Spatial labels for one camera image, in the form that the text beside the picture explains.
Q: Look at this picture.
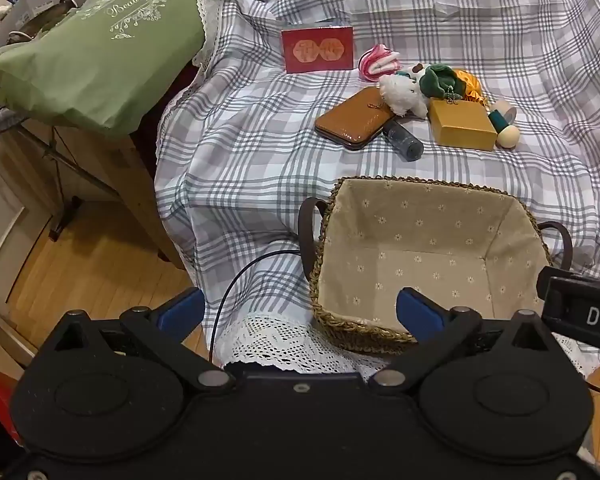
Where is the grey cardboard box with clutter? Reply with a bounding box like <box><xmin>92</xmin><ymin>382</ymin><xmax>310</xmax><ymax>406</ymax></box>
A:
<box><xmin>0</xmin><ymin>0</ymin><xmax>88</xmax><ymax>48</ymax></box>

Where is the pink striped scrunchie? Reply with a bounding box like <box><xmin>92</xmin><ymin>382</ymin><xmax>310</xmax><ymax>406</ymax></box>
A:
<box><xmin>357</xmin><ymin>44</ymin><xmax>402</xmax><ymax>82</ymax></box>

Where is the red card with gold print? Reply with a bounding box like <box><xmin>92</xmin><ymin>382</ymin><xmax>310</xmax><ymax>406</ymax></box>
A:
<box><xmin>281</xmin><ymin>24</ymin><xmax>355</xmax><ymax>74</ymax></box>

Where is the brown textured glasses case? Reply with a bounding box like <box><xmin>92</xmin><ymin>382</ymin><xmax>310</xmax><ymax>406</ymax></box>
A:
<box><xmin>314</xmin><ymin>86</ymin><xmax>397</xmax><ymax>151</ymax></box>

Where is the white plush dog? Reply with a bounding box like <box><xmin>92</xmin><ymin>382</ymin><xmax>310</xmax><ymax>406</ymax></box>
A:
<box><xmin>378</xmin><ymin>62</ymin><xmax>431</xmax><ymax>118</ymax></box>

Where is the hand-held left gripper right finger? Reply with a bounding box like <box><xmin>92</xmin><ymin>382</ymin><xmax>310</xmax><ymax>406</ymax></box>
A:
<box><xmin>367</xmin><ymin>287</ymin><xmax>563</xmax><ymax>396</ymax></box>

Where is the dark transparent small bottle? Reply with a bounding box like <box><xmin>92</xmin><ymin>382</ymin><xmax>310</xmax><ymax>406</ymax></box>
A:
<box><xmin>382</xmin><ymin>119</ymin><xmax>425</xmax><ymax>162</ymax></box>

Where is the black metal stand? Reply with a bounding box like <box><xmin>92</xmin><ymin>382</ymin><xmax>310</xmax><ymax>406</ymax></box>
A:
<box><xmin>17</xmin><ymin>125</ymin><xmax>121</xmax><ymax>241</ymax></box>

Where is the black cable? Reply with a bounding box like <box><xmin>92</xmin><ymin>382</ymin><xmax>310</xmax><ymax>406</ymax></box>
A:
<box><xmin>207</xmin><ymin>249</ymin><xmax>303</xmax><ymax>361</ymax></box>

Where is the green handled cream sponge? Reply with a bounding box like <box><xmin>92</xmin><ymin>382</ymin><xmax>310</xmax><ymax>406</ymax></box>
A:
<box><xmin>487</xmin><ymin>110</ymin><xmax>522</xmax><ymax>150</ymax></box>

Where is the gold cardboard box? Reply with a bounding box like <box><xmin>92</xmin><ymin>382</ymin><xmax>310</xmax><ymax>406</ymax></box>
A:
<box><xmin>427</xmin><ymin>97</ymin><xmax>498</xmax><ymax>152</ymax></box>

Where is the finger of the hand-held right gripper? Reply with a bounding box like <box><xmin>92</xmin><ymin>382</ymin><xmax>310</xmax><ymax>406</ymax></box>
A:
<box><xmin>536</xmin><ymin>265</ymin><xmax>600</xmax><ymax>336</ymax></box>

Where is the green fabric bag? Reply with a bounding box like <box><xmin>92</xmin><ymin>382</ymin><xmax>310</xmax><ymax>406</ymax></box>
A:
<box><xmin>0</xmin><ymin>0</ymin><xmax>206</xmax><ymax>138</ymax></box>

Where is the wicker basket with cloth lining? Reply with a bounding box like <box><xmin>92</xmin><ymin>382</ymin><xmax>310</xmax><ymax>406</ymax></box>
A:
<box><xmin>298</xmin><ymin>176</ymin><xmax>574</xmax><ymax>356</ymax></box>

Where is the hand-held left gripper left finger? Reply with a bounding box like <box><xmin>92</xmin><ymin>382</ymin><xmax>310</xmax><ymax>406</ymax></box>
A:
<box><xmin>45</xmin><ymin>287</ymin><xmax>236</xmax><ymax>393</ymax></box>

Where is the white cabinet door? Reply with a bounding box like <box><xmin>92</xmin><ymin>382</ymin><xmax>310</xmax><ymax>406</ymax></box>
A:
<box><xmin>0</xmin><ymin>150</ymin><xmax>51</xmax><ymax>306</ymax></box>

